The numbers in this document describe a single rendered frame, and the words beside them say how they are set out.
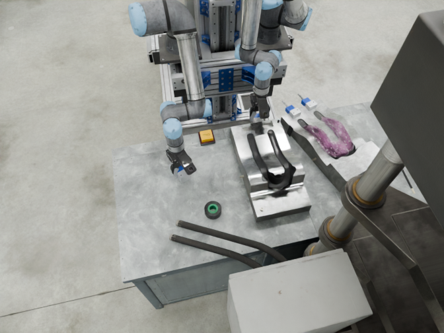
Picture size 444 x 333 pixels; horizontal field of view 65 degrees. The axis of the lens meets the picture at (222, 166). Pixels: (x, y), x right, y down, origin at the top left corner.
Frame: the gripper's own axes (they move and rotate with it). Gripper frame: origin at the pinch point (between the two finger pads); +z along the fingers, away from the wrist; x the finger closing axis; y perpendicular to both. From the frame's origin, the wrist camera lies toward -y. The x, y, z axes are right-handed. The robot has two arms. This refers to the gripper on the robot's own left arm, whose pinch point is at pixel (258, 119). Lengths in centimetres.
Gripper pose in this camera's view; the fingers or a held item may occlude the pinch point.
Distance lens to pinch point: 190.6
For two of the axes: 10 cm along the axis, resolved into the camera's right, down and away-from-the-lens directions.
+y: -2.2, -8.3, 5.2
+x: -9.7, 1.9, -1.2
